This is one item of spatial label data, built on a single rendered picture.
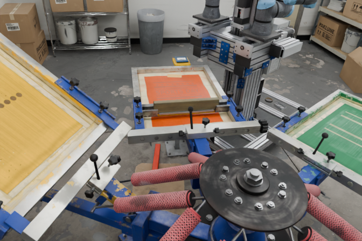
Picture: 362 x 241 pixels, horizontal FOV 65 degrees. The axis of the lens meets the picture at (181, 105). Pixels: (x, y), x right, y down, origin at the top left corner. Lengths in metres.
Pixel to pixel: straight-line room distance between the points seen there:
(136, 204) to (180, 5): 4.56
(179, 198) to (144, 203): 0.13
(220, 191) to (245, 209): 0.08
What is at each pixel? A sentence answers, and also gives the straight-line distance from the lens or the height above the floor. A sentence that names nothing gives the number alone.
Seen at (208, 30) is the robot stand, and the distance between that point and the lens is 2.44.
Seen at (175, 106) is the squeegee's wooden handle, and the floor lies 1.03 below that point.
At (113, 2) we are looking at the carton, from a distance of 4.66.
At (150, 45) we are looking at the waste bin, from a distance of 4.85.
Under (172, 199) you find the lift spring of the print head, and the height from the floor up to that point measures 1.23.
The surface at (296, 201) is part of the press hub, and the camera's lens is 0.85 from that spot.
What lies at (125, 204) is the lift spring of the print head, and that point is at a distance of 0.99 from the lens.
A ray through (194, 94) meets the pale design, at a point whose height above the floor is 0.96.
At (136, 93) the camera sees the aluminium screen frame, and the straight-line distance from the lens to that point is 1.82.
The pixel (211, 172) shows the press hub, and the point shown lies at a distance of 0.85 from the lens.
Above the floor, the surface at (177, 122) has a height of 0.96.
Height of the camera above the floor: 1.91
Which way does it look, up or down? 33 degrees down
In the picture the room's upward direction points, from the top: 3 degrees clockwise
